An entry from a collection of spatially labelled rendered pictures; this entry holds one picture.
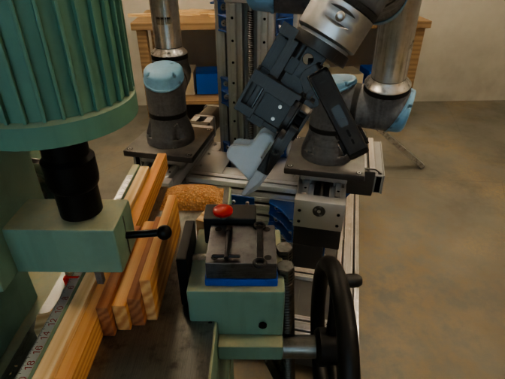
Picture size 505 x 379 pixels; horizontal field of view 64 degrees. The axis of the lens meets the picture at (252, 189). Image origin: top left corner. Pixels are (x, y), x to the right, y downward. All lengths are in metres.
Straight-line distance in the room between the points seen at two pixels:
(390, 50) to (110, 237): 0.75
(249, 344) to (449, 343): 1.35
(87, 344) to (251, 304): 0.21
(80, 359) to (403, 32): 0.87
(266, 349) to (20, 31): 0.48
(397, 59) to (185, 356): 0.78
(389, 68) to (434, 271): 1.32
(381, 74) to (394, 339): 1.12
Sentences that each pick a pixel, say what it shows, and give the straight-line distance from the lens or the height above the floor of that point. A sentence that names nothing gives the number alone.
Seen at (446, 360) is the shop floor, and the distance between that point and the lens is 1.82.
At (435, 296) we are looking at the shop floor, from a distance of 2.04.
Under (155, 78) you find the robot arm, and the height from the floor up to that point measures 1.03.
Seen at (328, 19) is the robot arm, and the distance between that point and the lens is 0.47.
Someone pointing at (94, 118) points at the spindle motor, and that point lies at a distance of 0.41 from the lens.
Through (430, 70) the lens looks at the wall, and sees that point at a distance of 4.31.
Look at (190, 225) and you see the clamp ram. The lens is 0.62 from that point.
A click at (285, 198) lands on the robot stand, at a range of 1.23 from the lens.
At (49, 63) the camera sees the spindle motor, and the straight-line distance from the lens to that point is 0.39.
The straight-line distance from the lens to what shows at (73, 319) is 0.59.
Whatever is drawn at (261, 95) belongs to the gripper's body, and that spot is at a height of 1.21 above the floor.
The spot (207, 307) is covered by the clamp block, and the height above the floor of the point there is 0.93.
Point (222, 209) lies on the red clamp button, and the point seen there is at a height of 1.03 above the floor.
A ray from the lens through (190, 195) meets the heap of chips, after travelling 0.82.
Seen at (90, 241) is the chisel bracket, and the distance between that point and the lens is 0.53.
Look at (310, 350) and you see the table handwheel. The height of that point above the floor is 0.82.
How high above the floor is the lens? 1.37
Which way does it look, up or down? 32 degrees down
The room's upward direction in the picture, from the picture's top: straight up
